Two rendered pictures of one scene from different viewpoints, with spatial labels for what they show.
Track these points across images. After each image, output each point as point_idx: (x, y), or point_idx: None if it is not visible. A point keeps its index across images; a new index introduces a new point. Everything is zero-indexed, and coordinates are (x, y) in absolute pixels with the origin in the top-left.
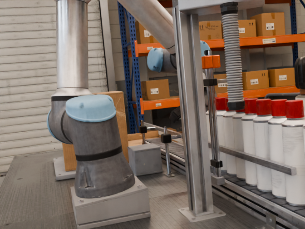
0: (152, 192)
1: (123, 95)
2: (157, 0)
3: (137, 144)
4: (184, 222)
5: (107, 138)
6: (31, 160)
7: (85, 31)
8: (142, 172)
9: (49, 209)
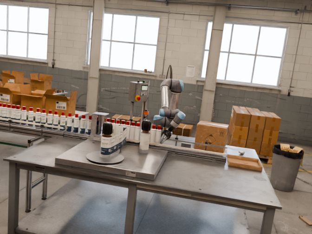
0: None
1: (197, 125)
2: (163, 96)
3: (243, 162)
4: None
5: (152, 123)
6: (237, 148)
7: (171, 100)
8: None
9: (167, 139)
